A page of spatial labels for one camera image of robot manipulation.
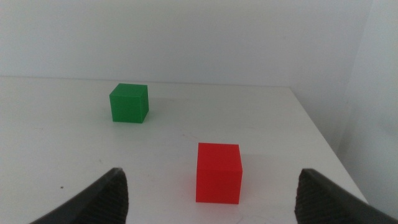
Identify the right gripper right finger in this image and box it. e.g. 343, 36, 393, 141
294, 168, 398, 224

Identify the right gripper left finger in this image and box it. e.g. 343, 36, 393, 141
29, 167, 130, 224

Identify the red cube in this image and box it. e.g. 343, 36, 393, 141
195, 142, 243, 205

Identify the green cube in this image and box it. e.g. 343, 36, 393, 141
109, 83, 149, 124

